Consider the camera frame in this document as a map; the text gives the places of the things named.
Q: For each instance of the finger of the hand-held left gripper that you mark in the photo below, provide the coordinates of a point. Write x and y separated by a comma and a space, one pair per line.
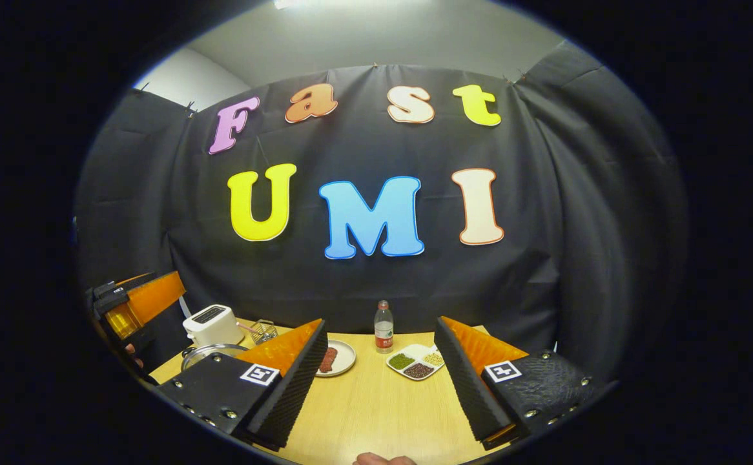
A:
150, 300

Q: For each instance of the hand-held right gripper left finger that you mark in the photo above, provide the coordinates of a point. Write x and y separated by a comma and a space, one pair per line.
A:
296, 394

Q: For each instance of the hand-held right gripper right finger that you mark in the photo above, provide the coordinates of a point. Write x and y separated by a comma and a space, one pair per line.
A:
464, 387

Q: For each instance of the stainless steel pot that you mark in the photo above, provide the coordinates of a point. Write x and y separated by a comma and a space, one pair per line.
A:
202, 354

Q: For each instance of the small heap of pale beans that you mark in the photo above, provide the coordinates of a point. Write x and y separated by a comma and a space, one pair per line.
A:
434, 358

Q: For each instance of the red meat slice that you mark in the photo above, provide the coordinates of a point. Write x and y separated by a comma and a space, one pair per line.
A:
329, 360

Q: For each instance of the heap of dark red beans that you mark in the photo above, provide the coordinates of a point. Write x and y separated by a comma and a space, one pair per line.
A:
418, 371

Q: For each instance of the white divided dish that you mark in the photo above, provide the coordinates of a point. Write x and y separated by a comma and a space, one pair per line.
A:
418, 349

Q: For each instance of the white oval plate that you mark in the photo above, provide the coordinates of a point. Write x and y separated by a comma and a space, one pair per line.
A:
347, 356

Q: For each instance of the white toaster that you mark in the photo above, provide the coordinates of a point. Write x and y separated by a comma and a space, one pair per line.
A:
212, 326

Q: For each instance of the heap of green beans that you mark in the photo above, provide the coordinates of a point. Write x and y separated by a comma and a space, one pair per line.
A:
401, 361

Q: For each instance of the clear plastic water bottle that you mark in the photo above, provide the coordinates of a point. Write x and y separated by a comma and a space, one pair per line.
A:
383, 329

